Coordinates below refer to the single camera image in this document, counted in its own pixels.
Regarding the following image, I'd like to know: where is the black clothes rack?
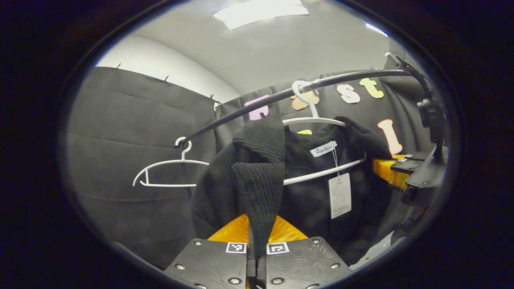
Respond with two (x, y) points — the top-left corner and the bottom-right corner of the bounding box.
(175, 69), (412, 200)

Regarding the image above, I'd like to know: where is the white flat board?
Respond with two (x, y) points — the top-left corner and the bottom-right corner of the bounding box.
(349, 231), (396, 270)

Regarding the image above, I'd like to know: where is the white clothes hanger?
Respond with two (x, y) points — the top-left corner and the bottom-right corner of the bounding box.
(133, 136), (210, 188)
(282, 80), (367, 186)

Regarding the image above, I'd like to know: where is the large ceiling light panel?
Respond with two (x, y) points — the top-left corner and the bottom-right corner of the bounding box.
(213, 0), (310, 30)

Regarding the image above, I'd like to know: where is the small ceiling light panel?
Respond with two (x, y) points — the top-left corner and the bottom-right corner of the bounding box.
(365, 22), (389, 37)

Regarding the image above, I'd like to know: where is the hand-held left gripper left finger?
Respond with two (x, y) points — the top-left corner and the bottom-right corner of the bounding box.
(164, 214), (251, 289)

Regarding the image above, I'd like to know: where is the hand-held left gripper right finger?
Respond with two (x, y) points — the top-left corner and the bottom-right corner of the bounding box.
(257, 216), (354, 289)

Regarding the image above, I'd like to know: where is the black knit jacket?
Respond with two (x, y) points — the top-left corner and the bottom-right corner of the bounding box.
(189, 116), (402, 267)

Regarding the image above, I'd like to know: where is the white paper hang tag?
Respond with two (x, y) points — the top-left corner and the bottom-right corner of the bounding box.
(328, 173), (352, 219)

